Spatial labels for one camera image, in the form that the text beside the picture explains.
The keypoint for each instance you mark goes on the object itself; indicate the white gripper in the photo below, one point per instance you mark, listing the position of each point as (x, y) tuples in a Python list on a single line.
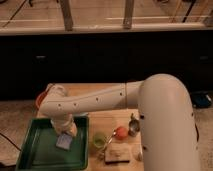
[(64, 124)]

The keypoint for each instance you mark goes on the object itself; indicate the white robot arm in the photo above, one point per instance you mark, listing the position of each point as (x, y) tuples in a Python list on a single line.
[(169, 136)]

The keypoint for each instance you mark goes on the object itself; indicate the green plastic tray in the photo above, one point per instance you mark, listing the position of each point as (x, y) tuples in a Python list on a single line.
[(40, 153)]

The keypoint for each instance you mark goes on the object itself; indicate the orange bowl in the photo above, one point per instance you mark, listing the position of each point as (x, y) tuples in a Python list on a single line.
[(40, 98)]

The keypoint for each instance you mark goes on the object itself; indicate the green plastic cup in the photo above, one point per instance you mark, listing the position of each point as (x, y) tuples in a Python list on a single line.
[(98, 140)]

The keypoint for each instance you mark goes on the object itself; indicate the metal spoon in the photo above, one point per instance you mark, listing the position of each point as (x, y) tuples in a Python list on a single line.
[(107, 143)]

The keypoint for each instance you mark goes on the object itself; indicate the red tomato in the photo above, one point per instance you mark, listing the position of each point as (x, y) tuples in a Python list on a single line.
[(121, 133)]

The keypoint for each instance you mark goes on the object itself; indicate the brown wooden block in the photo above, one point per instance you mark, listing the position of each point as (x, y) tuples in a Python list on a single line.
[(117, 153)]

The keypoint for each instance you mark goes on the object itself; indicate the dark blue object on floor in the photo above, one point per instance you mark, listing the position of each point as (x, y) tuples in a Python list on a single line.
[(201, 100)]

